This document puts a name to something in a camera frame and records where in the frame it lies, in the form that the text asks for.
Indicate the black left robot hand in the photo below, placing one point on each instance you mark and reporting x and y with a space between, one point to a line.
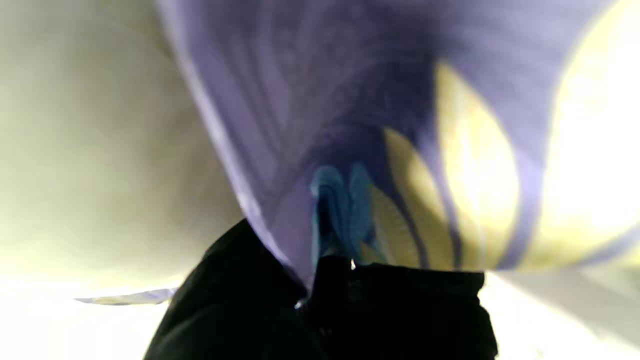
380 320

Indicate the blue leaf-print pillowcase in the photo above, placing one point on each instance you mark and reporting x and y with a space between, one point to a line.
325 100

